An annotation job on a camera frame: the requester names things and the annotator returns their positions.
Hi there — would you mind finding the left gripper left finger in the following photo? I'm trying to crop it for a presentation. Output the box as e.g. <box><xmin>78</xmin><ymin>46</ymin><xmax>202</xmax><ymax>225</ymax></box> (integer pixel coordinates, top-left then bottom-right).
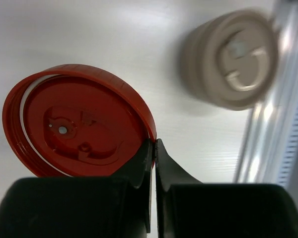
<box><xmin>0</xmin><ymin>140</ymin><xmax>153</xmax><ymax>238</ymax></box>

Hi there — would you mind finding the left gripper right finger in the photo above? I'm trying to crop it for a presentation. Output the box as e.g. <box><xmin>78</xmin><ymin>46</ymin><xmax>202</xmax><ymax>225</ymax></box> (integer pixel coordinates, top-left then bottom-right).
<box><xmin>154</xmin><ymin>139</ymin><xmax>298</xmax><ymax>238</ymax></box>

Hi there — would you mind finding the red round lid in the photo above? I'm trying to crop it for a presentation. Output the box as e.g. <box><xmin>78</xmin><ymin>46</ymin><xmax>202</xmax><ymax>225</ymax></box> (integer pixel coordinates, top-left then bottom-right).
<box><xmin>2</xmin><ymin>64</ymin><xmax>157</xmax><ymax>177</ymax></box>

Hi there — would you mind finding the beige-banded steel lunch tin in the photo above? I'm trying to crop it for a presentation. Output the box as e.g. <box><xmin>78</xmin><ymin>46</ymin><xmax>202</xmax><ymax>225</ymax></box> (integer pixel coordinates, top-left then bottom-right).
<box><xmin>177</xmin><ymin>14</ymin><xmax>229</xmax><ymax>105</ymax></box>

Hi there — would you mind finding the aluminium mounting rail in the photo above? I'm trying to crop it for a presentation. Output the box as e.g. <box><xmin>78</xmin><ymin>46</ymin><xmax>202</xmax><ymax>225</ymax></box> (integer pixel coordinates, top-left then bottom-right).
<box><xmin>234</xmin><ymin>0</ymin><xmax>298</xmax><ymax>184</ymax></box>

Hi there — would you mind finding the brown round lid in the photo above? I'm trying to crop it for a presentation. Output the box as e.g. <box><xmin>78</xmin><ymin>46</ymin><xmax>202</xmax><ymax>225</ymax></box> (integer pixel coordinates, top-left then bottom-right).
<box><xmin>199</xmin><ymin>10</ymin><xmax>279</xmax><ymax>111</ymax></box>

